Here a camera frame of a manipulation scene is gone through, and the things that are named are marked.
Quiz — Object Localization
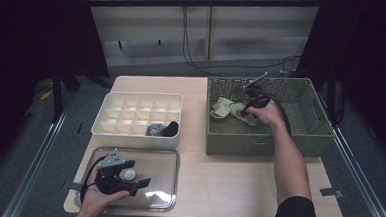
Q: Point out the grey sock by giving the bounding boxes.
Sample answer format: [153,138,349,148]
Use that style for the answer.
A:
[144,121,165,138]

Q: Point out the person's right hand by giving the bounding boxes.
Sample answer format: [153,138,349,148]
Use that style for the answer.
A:
[244,99,287,131]

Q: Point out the dark curtain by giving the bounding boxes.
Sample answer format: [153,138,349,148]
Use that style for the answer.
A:
[0,0,115,193]
[289,0,386,168]

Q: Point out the metal floor rail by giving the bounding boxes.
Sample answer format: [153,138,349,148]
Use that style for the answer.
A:
[311,94,386,217]
[0,107,71,217]

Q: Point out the grey tape piece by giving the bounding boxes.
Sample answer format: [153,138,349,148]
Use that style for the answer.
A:
[64,181,84,193]
[319,187,345,200]

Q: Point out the beige sock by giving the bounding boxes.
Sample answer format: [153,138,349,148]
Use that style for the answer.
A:
[208,95,235,122]
[229,100,260,128]

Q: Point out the small yellow floor object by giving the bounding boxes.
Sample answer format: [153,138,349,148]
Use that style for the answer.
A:
[40,89,54,102]

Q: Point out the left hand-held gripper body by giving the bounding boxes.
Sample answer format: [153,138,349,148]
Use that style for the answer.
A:
[94,147,137,198]

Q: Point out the black power cable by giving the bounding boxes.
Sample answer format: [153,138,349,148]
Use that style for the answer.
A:
[196,49,302,77]
[179,6,226,78]

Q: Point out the black sock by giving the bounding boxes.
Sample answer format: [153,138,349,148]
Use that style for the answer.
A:
[160,120,180,139]

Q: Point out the black crossbar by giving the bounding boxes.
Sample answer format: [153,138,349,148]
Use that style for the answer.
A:
[85,0,323,19]

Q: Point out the hand-held gripper cable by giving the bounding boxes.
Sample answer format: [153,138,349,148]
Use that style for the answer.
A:
[263,93,295,138]
[78,153,108,206]

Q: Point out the clear plastic lid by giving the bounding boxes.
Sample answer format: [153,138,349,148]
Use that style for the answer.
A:
[74,143,181,213]

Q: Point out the right hand-held gripper cable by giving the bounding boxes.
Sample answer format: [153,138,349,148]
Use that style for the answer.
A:
[263,93,295,138]

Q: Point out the green woven basket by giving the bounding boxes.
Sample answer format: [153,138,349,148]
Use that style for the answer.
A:
[203,72,339,163]

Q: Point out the black metal stand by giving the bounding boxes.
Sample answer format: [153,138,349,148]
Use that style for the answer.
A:
[48,57,84,126]
[323,66,339,126]

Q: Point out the left hand-held gripper cable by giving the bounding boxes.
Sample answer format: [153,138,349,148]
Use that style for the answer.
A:
[78,153,108,206]

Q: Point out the cream divided storage box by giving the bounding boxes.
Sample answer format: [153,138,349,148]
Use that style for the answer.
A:
[89,88,185,152]

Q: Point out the person's left hand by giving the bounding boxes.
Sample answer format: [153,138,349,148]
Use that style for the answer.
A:
[78,166,133,217]

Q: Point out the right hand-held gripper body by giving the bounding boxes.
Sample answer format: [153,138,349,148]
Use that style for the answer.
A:
[241,70,275,111]

